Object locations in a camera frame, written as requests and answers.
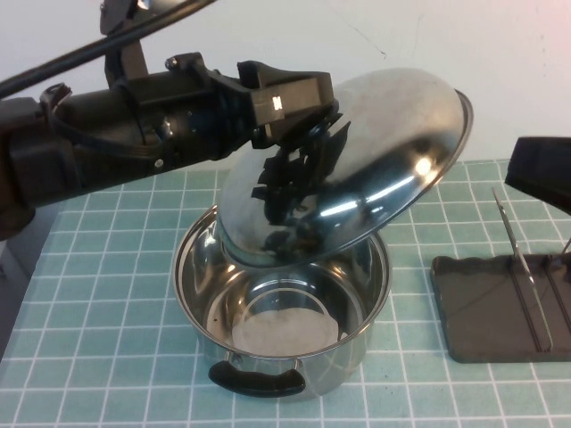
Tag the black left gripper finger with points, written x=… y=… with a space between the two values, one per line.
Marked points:
x=335 y=119
x=272 y=137

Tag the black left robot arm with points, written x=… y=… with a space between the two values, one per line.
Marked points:
x=89 y=156

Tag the steel lid with black knob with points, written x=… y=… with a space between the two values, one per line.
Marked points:
x=401 y=134

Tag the dark lid rack with dividers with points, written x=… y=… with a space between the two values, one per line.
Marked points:
x=482 y=312

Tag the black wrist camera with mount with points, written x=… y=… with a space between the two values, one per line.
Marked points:
x=129 y=58

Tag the teal tile pattern tablecloth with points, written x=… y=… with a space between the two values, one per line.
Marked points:
x=111 y=290

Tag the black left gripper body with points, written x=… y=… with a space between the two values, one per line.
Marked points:
x=285 y=98

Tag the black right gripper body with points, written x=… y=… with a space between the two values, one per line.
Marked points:
x=544 y=169

